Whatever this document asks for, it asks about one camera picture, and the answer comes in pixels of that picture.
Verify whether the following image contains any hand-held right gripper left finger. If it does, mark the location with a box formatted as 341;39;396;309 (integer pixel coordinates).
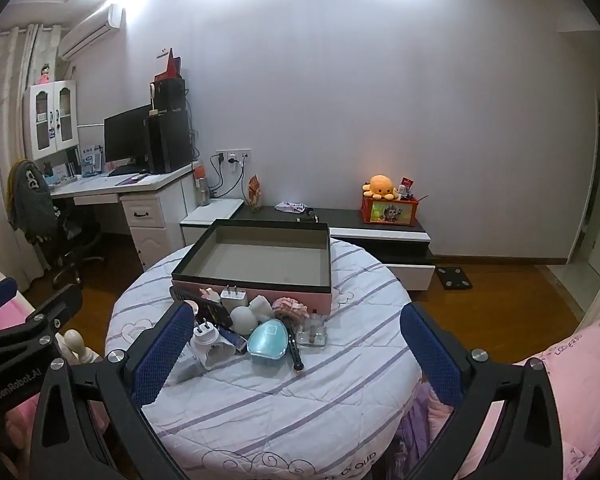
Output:
30;301;196;480

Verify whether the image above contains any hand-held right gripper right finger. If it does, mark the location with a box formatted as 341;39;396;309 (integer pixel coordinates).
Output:
399;302;568;480

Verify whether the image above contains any white plug adapter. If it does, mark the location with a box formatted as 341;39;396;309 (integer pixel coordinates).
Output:
192;322;238;372

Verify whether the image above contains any black plastic device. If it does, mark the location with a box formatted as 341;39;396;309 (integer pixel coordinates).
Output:
200;300;234;328

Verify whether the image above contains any blue box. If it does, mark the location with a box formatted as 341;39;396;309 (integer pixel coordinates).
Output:
219;325;249;356

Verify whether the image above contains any teal oval case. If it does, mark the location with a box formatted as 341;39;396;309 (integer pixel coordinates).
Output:
246;318;292;363

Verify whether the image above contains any pink box with dark rim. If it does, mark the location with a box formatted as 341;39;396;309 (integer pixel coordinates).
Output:
170;218;334;317

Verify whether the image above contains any clear glass bottle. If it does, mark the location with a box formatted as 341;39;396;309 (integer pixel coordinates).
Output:
296;311;328;348

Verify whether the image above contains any black pen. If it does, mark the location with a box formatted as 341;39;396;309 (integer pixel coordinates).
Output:
286;320;306;372

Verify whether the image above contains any black office chair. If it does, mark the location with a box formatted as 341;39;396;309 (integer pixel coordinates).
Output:
10;195;106;288

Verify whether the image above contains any black floor scale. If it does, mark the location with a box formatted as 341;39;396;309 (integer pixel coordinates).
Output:
435;266;473;291

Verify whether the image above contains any white round figure lamp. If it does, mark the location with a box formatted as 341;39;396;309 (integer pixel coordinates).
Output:
229;295;277;337

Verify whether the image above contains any striped white tablecloth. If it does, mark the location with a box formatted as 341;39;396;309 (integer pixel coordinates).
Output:
104;237;423;480

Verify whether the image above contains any black white low cabinet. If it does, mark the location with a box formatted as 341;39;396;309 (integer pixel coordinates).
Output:
180;199;437;291

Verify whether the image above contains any white desk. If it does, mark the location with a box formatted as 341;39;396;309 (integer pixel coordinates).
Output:
47;162;201;271

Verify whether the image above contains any red printed box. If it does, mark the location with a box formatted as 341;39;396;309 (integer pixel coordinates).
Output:
361;195;420;225

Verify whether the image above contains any pink blanket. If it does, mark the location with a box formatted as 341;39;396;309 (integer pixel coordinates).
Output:
420;317;600;480

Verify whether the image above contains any blue carton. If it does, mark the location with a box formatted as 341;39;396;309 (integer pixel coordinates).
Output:
80;145;103;177

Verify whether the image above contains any pale curtain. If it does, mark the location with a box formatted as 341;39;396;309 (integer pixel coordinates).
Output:
0;22;63;291

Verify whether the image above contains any bottle with orange cap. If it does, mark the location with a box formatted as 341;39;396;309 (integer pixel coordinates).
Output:
195;161;212;207

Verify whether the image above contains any orange octopus plush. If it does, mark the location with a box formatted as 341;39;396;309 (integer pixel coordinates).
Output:
362;175;399;200

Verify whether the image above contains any white glass-door cabinet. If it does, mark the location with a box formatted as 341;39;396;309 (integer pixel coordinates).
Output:
22;80;79;161

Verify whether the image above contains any black computer monitor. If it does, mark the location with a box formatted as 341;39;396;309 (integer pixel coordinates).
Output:
103;104;153;163

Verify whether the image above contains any black computer tower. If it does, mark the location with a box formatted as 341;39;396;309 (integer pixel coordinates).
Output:
147;109;193;174

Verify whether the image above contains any black box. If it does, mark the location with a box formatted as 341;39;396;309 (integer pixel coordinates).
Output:
154;77;187;112

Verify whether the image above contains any red paper bag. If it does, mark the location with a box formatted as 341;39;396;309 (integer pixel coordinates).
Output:
155;49;183;81

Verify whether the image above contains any white air conditioner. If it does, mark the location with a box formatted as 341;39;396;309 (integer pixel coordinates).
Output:
57;4;124;60

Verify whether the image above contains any white wall charger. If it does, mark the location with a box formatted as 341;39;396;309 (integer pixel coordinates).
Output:
220;285;247;313

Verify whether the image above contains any pink block ring model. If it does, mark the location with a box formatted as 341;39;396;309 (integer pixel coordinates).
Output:
272;297;308;321

